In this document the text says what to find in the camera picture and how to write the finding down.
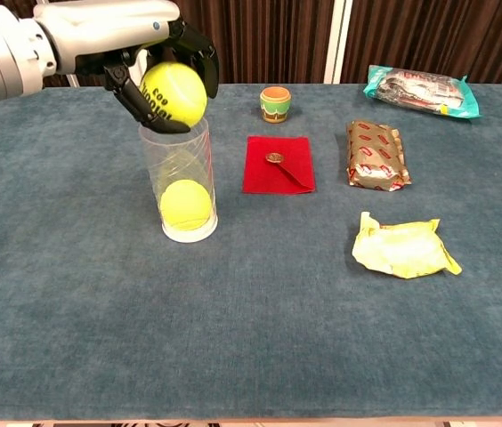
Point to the white frame post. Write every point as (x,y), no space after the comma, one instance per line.
(72,80)
(337,40)

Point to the small orange green cup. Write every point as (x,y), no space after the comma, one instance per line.
(275,104)

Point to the clear cup with yellow ball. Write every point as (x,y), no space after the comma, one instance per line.
(175,155)

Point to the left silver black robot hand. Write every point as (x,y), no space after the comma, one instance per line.
(99,31)

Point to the yellow snack package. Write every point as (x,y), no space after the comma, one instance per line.
(404,247)

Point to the red envelope with gold seal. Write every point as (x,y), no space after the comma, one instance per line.
(277,178)

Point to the teal-edged clear snack bag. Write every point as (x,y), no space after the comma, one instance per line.
(420,91)

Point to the gold red snack package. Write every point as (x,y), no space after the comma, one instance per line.
(378,155)

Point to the dark brown curtain panel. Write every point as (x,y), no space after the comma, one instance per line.
(269,40)
(438,35)

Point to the blue felt table cover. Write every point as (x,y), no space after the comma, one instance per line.
(99,311)

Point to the yellow-green tennis ball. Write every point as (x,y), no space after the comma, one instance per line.
(180,98)
(185,204)

